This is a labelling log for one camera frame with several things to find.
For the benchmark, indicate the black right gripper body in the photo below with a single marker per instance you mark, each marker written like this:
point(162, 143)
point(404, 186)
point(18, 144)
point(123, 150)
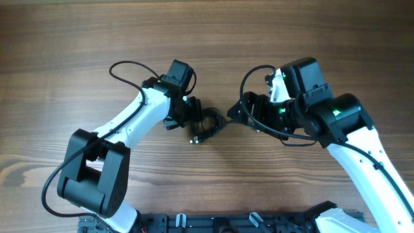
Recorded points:
point(251, 107)

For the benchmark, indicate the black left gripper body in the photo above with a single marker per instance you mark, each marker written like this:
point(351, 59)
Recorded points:
point(196, 110)

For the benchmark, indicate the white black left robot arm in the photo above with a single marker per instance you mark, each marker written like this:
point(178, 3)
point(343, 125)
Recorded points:
point(94, 174)

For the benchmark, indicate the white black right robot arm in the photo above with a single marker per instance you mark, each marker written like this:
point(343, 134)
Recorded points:
point(299, 97)

